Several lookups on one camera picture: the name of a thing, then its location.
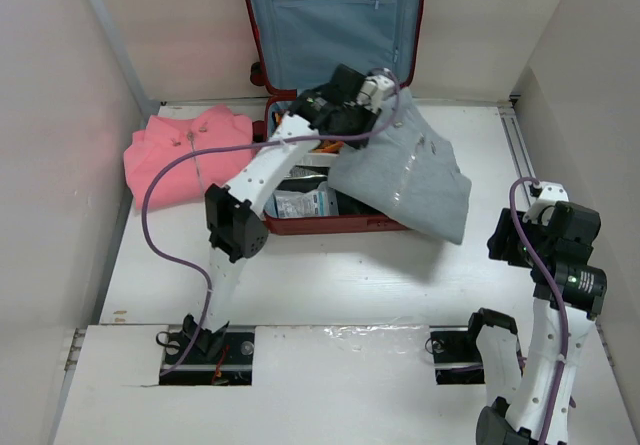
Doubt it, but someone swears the white wet wipes packet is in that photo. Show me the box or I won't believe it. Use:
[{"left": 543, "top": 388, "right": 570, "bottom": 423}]
[{"left": 274, "top": 181, "right": 339, "bottom": 219}]

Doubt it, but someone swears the black leather pouch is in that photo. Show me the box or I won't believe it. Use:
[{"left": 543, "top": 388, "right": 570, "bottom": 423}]
[{"left": 335, "top": 191, "right": 381, "bottom": 216}]

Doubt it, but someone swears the grey zip hoodie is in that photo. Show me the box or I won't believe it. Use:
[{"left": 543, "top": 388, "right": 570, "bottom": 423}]
[{"left": 328, "top": 88, "right": 472, "bottom": 245}]

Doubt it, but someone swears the pink zip hoodie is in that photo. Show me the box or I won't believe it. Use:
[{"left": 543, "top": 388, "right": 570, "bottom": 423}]
[{"left": 123, "top": 104, "right": 261, "bottom": 211}]

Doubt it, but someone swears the orange camouflage garment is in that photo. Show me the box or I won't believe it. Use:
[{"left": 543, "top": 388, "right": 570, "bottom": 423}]
[{"left": 271, "top": 111, "right": 344, "bottom": 154}]

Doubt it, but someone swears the white slim tube box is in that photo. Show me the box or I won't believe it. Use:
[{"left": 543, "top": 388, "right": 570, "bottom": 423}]
[{"left": 300, "top": 152, "right": 338, "bottom": 168}]

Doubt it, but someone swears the small grey box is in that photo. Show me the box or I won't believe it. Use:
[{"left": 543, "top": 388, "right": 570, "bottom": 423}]
[{"left": 285, "top": 165, "right": 329, "bottom": 180}]

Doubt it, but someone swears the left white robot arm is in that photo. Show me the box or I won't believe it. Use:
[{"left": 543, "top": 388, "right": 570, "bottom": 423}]
[{"left": 182, "top": 65, "right": 398, "bottom": 362}]

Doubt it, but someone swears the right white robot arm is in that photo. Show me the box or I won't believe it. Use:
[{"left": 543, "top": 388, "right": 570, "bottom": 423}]
[{"left": 462, "top": 201, "right": 607, "bottom": 444}]

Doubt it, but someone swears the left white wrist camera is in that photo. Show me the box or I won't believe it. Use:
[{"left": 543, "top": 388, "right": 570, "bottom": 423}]
[{"left": 356, "top": 69, "right": 396, "bottom": 111}]

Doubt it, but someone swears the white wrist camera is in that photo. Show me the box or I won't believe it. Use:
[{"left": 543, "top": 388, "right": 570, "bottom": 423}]
[
  {"left": 356, "top": 69, "right": 396, "bottom": 111},
  {"left": 523, "top": 181, "right": 569, "bottom": 226}
]

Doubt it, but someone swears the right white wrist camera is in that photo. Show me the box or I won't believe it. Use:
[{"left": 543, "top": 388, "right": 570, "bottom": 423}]
[{"left": 523, "top": 181, "right": 569, "bottom": 226}]

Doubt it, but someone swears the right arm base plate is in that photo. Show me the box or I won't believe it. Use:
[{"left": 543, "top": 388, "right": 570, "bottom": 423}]
[{"left": 425, "top": 327, "right": 485, "bottom": 385}]

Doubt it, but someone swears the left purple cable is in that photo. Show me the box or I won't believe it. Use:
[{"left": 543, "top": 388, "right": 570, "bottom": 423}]
[{"left": 141, "top": 67, "right": 401, "bottom": 377}]

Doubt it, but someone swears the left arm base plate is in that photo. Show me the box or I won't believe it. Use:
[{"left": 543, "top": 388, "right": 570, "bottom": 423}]
[{"left": 156, "top": 327, "right": 255, "bottom": 387}]

